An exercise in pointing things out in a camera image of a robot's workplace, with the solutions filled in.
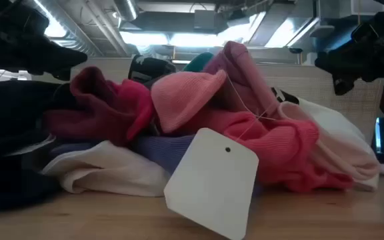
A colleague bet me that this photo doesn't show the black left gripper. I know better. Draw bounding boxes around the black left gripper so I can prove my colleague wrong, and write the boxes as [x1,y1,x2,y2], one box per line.
[0,0,89,81]

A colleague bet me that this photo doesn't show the maroon and pink garment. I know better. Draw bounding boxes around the maroon and pink garment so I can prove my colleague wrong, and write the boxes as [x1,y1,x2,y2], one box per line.
[43,65,155,147]

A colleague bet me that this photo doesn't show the black garment white logo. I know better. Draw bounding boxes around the black garment white logo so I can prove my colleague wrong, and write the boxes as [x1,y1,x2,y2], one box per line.
[128,55,177,84]

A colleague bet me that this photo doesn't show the mauve pink garment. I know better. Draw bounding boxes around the mauve pink garment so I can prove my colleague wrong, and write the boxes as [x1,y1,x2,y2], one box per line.
[202,41,281,117]

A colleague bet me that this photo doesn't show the hot pink ribbed sock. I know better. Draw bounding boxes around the hot pink ribbed sock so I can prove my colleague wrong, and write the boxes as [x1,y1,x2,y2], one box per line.
[175,106,355,193]

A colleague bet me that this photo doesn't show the salmon pink knit sock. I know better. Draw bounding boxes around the salmon pink knit sock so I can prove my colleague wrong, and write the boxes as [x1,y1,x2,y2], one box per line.
[151,69,228,134]

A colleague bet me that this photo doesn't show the purple ribbed sock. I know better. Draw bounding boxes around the purple ribbed sock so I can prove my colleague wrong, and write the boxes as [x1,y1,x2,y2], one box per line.
[50,134,196,175]

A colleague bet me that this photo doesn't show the teal sock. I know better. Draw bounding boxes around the teal sock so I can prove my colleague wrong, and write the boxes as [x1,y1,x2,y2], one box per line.
[182,51,215,73]

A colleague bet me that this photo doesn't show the large white paper hang tag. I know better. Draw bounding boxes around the large white paper hang tag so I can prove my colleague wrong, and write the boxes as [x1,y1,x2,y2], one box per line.
[163,127,260,240]

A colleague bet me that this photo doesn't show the white perforated plastic bin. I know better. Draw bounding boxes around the white perforated plastic bin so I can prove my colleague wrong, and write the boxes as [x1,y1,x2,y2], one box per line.
[70,56,136,83]
[258,63,384,145]

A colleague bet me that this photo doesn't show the navy Puma underwear white waistband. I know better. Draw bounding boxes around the navy Puma underwear white waistband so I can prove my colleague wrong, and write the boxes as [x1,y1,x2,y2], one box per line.
[0,79,71,213]

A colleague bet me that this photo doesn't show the blue glowing strip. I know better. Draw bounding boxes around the blue glowing strip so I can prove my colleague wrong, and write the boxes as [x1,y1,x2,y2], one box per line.
[374,117,382,150]

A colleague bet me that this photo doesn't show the pale pink garment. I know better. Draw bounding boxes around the pale pink garment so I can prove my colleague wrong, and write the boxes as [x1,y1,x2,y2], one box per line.
[277,101,382,183]

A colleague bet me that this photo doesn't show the bright ceiling light panel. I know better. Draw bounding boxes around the bright ceiling light panel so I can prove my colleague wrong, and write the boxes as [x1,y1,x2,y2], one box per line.
[120,31,226,47]

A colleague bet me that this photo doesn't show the cream white cloth garment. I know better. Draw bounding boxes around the cream white cloth garment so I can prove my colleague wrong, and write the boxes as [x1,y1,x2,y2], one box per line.
[41,139,172,197]

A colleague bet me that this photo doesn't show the silver round air duct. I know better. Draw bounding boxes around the silver round air duct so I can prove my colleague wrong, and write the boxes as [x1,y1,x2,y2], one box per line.
[112,0,140,21]
[21,0,105,57]

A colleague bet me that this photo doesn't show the silver slanted ceiling duct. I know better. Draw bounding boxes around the silver slanted ceiling duct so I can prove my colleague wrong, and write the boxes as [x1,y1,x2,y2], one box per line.
[248,0,321,47]

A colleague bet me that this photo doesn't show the grey rectangular duct box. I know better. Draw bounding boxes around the grey rectangular duct box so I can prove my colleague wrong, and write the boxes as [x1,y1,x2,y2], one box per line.
[193,9,230,34]

